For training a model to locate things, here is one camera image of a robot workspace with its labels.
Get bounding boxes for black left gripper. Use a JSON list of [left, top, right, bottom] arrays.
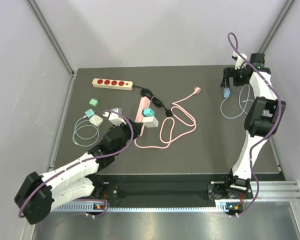
[[113, 117, 143, 156]]

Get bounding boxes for white charger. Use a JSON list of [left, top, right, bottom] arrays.
[[142, 116, 159, 128]]

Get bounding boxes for teal dual usb charger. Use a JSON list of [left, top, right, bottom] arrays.
[[142, 108, 155, 117]]

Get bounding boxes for pink power strip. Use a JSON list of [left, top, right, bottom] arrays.
[[135, 96, 151, 136]]

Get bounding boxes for white square charger plug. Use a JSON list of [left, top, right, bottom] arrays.
[[89, 114, 104, 127]]

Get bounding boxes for beige power strip red sockets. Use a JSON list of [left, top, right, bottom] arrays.
[[92, 78, 133, 91]]

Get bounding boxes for teal charger plug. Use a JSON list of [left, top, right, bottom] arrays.
[[84, 108, 96, 119]]

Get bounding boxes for green charger plug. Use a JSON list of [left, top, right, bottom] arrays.
[[89, 97, 99, 107]]

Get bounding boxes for light blue charger plug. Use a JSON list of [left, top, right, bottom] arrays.
[[223, 88, 231, 99]]

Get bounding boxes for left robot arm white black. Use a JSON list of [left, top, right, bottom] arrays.
[[14, 118, 143, 225]]

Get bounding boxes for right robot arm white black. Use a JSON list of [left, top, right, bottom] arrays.
[[220, 52, 286, 198]]

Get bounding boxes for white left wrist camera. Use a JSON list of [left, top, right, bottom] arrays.
[[102, 107, 126, 126]]

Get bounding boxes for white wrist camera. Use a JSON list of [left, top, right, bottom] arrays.
[[231, 52, 247, 70], [102, 107, 126, 126]]

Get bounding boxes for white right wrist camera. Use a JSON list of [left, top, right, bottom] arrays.
[[231, 52, 247, 70]]

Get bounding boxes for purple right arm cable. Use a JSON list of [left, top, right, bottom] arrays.
[[226, 32, 285, 218]]

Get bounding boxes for black power strip cord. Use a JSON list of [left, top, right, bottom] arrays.
[[132, 85, 173, 118]]

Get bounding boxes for mint green charging cable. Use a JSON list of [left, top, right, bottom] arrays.
[[72, 115, 101, 147]]

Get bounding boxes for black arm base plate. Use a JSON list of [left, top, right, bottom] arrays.
[[91, 182, 252, 200]]

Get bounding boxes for aluminium frame post right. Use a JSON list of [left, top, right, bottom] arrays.
[[248, 0, 297, 73]]

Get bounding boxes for aluminium frame post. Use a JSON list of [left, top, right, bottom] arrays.
[[248, 0, 297, 73], [26, 0, 75, 76]]

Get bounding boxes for aluminium frame rail front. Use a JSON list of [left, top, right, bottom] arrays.
[[29, 180, 300, 202]]

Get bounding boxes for aluminium frame post left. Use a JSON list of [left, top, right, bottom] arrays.
[[26, 0, 75, 76]]

